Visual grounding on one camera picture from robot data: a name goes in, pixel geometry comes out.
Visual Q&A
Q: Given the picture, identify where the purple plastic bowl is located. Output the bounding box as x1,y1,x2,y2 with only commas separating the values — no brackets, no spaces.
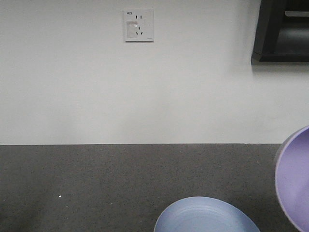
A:
274,126,309,232

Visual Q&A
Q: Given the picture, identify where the light blue plastic plate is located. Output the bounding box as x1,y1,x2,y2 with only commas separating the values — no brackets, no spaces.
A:
154,196,260,232

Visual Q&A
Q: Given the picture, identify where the white wall power socket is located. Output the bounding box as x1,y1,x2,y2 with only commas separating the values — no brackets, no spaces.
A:
123,9,155,43

